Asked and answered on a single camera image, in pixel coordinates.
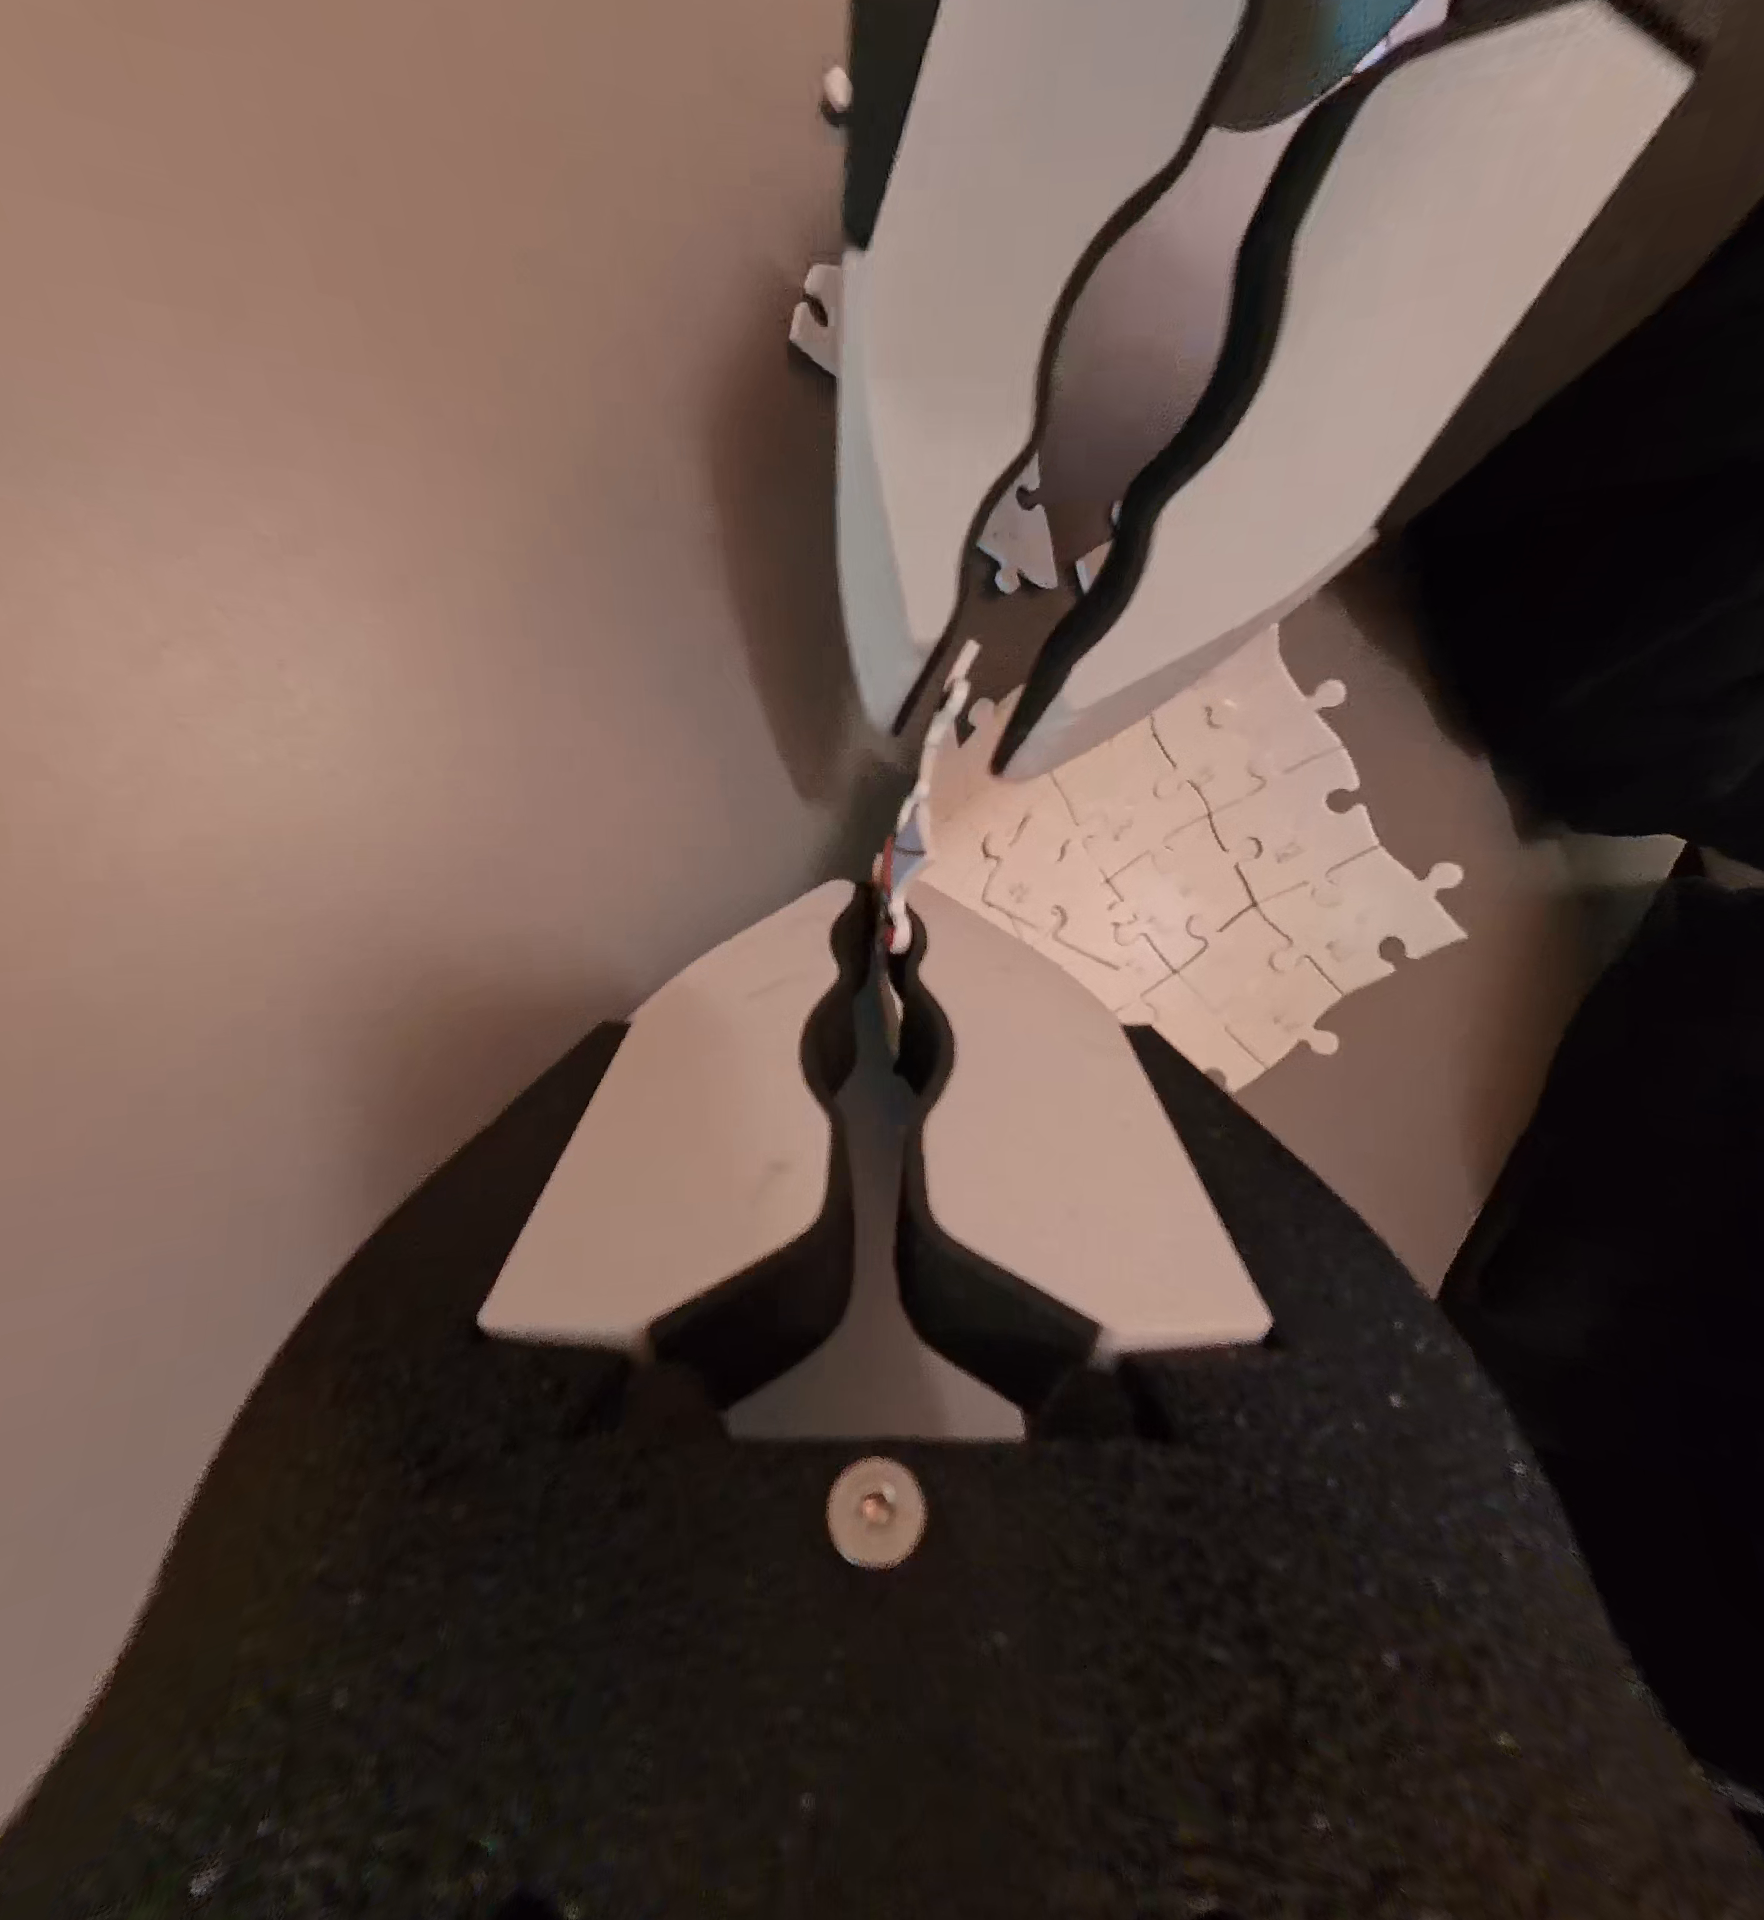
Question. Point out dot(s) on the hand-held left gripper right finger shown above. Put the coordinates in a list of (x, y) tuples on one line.
[(1080, 1183)]

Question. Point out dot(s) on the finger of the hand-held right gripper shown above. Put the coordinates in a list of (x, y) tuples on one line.
[(1423, 298), (970, 298)]

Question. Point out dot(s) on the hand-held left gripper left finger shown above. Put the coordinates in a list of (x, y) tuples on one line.
[(689, 1172)]

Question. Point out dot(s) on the partly built white puzzle ball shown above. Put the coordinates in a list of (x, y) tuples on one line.
[(1240, 904)]

